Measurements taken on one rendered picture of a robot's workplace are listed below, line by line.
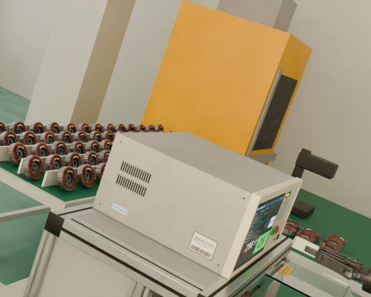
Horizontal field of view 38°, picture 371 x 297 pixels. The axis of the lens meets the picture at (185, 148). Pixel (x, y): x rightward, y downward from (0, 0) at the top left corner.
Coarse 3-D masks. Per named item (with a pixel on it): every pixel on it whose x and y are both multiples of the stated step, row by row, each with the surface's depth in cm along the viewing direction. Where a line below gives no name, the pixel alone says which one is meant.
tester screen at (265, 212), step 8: (280, 200) 139; (264, 208) 126; (272, 208) 134; (256, 216) 121; (264, 216) 129; (272, 216) 138; (256, 224) 125; (248, 232) 120; (256, 232) 128; (264, 232) 137; (248, 240) 124; (256, 240) 132; (240, 256) 123; (240, 264) 126
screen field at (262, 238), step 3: (264, 234) 138; (267, 234) 141; (261, 237) 136; (264, 237) 140; (258, 240) 134; (261, 240) 138; (264, 240) 141; (258, 243) 135; (261, 243) 139; (264, 243) 143; (258, 246) 137; (261, 246) 141; (255, 249) 135; (258, 249) 138; (255, 252) 136
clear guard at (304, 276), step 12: (276, 264) 158; (288, 264) 161; (300, 264) 165; (276, 276) 148; (288, 276) 151; (300, 276) 155; (312, 276) 158; (324, 276) 162; (300, 288) 146; (312, 288) 149; (324, 288) 152; (336, 288) 155; (348, 288) 159
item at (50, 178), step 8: (8, 128) 303; (136, 128) 435; (40, 136) 306; (56, 136) 319; (72, 136) 334; (88, 136) 350; (48, 144) 291; (0, 152) 259; (0, 160) 261; (8, 160) 266; (24, 160) 253; (64, 160) 282; (96, 168) 283; (48, 176) 248; (56, 176) 253; (48, 184) 251; (56, 184) 256
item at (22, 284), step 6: (18, 282) 162; (24, 282) 163; (0, 288) 155; (6, 288) 156; (12, 288) 157; (18, 288) 158; (24, 288) 160; (0, 294) 152; (6, 294) 153; (12, 294) 154; (18, 294) 155
